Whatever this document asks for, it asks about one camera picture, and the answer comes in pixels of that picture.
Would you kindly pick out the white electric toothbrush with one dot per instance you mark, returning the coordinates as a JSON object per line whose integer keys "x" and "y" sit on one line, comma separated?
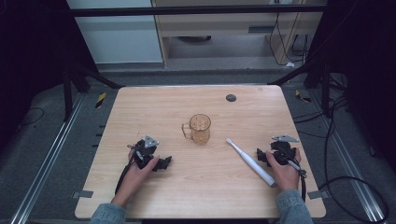
{"x": 249, "y": 161}

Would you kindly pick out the grey table bracket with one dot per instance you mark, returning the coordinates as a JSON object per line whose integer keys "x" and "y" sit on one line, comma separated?
{"x": 82, "y": 194}
{"x": 318, "y": 194}

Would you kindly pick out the grey round table grommet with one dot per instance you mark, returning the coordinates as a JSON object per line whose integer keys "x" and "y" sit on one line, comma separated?
{"x": 231, "y": 98}

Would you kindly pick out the black upright frame post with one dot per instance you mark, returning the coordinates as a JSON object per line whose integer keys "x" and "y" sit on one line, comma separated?
{"x": 67, "y": 93}
{"x": 326, "y": 90}

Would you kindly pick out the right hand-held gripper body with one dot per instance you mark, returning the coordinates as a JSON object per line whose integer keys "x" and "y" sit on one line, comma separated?
{"x": 282, "y": 152}

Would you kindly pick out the amber glass cup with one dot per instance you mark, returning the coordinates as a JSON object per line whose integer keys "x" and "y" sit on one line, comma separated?
{"x": 200, "y": 132}

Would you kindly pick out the white cabinet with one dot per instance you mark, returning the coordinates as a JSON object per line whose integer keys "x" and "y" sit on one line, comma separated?
{"x": 121, "y": 40}

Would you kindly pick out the white plug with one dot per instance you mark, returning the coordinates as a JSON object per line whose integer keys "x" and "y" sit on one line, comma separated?
{"x": 290, "y": 64}

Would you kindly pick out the black curtain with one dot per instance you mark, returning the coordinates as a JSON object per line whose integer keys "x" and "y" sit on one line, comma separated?
{"x": 364, "y": 62}
{"x": 34, "y": 46}

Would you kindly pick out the person's left hand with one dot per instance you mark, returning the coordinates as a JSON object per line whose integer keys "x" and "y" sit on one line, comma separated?
{"x": 134, "y": 180}

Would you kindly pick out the black diagonal frame strut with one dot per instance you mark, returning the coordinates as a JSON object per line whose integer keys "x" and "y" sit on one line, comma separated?
{"x": 96, "y": 74}
{"x": 295, "y": 72}

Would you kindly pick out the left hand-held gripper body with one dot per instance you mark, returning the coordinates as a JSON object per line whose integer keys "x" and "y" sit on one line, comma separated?
{"x": 144, "y": 151}

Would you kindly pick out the person's right hand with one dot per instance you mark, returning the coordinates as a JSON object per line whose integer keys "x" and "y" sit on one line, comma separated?
{"x": 286, "y": 175}

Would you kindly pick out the light wooden desk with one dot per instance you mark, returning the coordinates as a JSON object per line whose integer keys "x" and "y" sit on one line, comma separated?
{"x": 218, "y": 26}

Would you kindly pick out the aluminium floor rail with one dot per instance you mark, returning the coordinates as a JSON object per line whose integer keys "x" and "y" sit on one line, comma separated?
{"x": 46, "y": 161}
{"x": 348, "y": 161}

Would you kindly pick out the black horizontal frame bar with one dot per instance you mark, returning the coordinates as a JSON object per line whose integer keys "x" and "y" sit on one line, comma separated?
{"x": 186, "y": 10}

